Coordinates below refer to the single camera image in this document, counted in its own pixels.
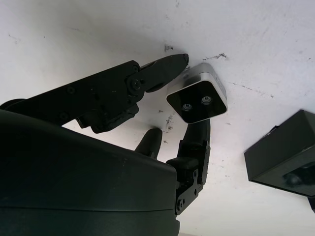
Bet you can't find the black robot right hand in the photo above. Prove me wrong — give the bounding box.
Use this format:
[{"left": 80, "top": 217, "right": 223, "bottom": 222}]
[{"left": 0, "top": 53, "right": 212, "bottom": 236}]

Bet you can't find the black camera box base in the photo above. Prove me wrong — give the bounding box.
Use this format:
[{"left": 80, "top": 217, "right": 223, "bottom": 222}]
[{"left": 243, "top": 109, "right": 315, "bottom": 197}]

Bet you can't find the small silver depth camera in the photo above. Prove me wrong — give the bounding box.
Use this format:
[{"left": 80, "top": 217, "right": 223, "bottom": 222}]
[{"left": 166, "top": 62, "right": 228, "bottom": 123}]

